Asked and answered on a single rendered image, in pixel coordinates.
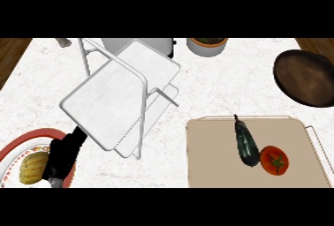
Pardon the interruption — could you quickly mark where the dark green eggplant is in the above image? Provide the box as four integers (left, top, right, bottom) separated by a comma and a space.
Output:
232, 114, 262, 168

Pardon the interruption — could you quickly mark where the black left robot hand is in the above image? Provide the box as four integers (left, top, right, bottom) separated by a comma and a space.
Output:
40, 124, 89, 182

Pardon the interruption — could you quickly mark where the yellow bread roll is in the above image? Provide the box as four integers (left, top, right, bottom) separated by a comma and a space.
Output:
18, 151, 51, 185

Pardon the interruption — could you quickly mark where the small grey shaker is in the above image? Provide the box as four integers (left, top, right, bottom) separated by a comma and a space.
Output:
55, 38, 73, 49

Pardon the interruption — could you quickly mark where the white pot with plant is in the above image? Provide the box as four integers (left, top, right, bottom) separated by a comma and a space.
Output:
185, 38, 229, 58

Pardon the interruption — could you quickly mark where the white tiered shelf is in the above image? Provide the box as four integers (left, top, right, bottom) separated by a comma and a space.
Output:
59, 38, 182, 161

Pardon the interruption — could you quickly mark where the grey appliance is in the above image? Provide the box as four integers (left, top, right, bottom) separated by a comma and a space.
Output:
101, 38, 178, 58

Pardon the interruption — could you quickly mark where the dark brown wooden bowl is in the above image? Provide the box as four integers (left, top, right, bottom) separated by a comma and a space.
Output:
274, 49, 334, 109

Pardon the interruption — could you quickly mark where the red tomato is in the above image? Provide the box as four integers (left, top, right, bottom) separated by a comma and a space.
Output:
259, 145, 291, 177

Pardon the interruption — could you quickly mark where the beige tray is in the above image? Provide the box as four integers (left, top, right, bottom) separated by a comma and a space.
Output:
185, 115, 334, 189

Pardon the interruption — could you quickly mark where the red rimmed patterned plate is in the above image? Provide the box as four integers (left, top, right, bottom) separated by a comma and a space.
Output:
0, 127, 79, 189

